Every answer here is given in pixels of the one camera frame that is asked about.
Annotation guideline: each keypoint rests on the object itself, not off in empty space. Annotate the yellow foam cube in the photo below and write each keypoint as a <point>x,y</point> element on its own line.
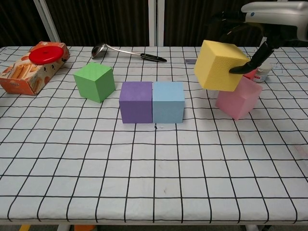
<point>216,67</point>

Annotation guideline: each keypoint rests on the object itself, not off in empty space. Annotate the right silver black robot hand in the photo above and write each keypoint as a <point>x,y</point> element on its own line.
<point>276,14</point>

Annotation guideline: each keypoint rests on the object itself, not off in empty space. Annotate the green foam cube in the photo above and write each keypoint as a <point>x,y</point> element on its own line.
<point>93,81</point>

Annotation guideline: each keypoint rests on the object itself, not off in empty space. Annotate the orange snack box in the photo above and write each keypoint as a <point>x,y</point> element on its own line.
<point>21,79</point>

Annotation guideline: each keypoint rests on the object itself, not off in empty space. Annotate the light blue foam cube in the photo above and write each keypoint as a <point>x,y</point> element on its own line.
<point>168,103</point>

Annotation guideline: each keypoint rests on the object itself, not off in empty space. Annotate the pink foam cube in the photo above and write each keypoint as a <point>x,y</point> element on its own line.
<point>240,101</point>

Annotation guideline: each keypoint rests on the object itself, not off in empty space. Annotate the small white jar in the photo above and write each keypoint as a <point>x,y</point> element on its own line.
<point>264,73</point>

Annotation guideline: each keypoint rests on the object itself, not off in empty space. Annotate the dark pleated curtain panel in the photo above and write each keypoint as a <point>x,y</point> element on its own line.
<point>16,21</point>
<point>101,21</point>
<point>187,21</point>

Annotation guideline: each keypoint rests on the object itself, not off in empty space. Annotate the white slanted frame post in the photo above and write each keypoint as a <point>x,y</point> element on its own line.
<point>47,21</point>
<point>262,42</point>

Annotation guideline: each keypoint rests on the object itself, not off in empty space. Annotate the white table frame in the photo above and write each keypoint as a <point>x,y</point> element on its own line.
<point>65,228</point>

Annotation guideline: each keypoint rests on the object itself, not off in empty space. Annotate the purple foam cube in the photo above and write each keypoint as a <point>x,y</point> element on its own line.
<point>136,103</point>

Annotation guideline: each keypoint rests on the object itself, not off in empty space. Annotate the white black grid tablecloth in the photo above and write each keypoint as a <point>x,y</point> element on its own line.
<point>154,168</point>

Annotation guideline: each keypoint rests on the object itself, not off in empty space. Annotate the red foam cube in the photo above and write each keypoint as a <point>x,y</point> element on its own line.
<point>250,75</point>

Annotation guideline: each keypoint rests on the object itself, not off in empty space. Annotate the red round plastic lid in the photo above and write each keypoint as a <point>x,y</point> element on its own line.
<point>47,55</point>

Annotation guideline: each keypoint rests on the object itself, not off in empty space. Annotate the grey brush black bristles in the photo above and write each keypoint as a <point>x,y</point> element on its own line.
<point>190,61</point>

